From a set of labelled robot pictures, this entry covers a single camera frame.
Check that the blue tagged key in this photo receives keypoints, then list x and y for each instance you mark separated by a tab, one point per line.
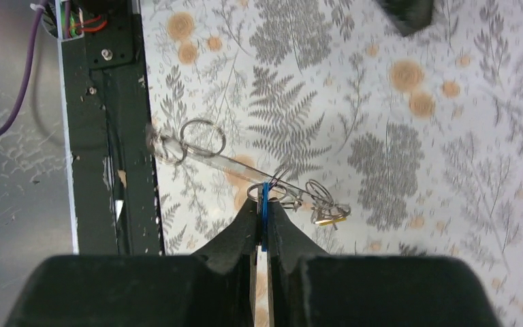
263	212

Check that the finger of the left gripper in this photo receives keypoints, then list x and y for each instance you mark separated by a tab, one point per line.
408	16

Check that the yellow tagged key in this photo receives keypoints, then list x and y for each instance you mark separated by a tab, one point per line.
330	221

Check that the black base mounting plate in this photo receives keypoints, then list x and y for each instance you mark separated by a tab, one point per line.
112	178

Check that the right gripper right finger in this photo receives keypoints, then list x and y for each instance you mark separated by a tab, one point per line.
289	286

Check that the floral patterned table mat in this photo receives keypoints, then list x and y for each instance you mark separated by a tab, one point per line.
422	136

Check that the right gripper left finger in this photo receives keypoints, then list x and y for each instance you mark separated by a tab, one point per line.
224	284

